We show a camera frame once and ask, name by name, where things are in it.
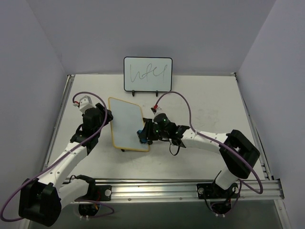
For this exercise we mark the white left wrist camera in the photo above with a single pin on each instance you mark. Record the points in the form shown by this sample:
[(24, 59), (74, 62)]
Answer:
[(84, 104)]

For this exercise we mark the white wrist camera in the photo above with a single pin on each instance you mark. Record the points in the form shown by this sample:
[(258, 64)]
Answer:
[(156, 111), (84, 104)]

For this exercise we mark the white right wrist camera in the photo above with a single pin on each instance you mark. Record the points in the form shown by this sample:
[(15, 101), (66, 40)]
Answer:
[(156, 111)]

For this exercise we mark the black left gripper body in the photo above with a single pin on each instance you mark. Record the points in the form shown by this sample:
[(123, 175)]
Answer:
[(104, 112)]

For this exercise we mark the black framed whiteboard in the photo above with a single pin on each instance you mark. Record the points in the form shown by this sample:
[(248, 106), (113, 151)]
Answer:
[(148, 74)]

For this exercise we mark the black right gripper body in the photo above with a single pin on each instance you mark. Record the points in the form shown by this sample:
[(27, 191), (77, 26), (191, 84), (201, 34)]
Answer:
[(147, 131)]

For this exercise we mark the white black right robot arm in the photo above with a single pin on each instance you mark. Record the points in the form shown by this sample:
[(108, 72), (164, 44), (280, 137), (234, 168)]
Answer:
[(238, 153)]

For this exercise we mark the blue felt eraser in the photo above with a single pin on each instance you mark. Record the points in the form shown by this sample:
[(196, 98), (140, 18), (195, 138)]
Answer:
[(141, 137)]

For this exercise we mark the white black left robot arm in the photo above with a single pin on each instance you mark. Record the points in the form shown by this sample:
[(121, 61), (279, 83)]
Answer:
[(43, 198)]

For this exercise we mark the aluminium left side rail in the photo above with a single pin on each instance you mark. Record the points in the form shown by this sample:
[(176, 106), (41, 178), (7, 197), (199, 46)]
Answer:
[(64, 100)]

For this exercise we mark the aluminium right side rail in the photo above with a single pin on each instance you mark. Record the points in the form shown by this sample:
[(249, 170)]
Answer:
[(255, 134)]

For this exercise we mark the yellow framed whiteboard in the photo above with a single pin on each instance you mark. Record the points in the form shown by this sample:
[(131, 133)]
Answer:
[(127, 120)]

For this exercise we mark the aluminium front mounting rail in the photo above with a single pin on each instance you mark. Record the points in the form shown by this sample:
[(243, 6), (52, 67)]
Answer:
[(149, 192)]

